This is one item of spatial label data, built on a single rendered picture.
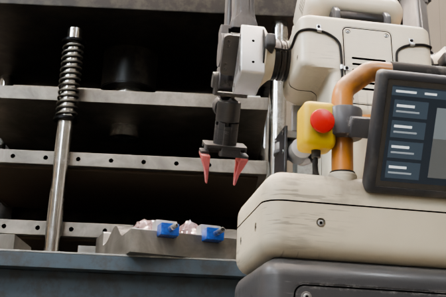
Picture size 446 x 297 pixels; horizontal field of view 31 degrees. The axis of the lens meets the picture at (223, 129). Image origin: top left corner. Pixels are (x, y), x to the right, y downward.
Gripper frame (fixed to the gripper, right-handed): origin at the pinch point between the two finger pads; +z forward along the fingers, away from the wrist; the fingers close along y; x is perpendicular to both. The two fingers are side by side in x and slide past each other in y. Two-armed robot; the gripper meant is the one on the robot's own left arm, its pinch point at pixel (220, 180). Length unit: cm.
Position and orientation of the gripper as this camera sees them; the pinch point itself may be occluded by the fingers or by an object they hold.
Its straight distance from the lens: 197.7
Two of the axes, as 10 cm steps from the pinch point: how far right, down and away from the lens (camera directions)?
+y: -9.8, -0.9, -1.5
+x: 1.4, 1.5, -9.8
